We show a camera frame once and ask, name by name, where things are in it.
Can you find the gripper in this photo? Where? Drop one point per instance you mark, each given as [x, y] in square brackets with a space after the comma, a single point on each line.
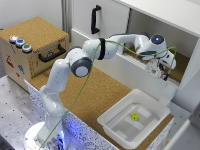
[156, 66]

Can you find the green button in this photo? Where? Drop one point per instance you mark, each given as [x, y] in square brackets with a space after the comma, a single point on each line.
[26, 47]

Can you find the wooden drawer box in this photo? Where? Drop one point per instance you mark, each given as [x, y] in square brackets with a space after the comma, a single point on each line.
[36, 33]

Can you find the white plastic box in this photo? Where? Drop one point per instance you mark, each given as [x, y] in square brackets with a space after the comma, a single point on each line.
[113, 121]

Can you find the yellow block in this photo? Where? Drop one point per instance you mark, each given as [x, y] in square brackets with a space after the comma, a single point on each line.
[134, 116]

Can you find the red button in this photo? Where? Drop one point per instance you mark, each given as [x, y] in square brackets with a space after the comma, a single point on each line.
[13, 38]

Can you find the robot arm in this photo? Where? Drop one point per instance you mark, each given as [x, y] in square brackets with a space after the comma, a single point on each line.
[56, 80]

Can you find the white cabinet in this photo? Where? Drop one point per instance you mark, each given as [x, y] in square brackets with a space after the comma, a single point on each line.
[186, 16]

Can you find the white sliding door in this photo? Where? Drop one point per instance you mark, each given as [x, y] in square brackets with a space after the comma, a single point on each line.
[113, 16]

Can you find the blue button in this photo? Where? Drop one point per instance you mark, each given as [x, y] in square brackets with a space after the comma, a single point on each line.
[20, 42]

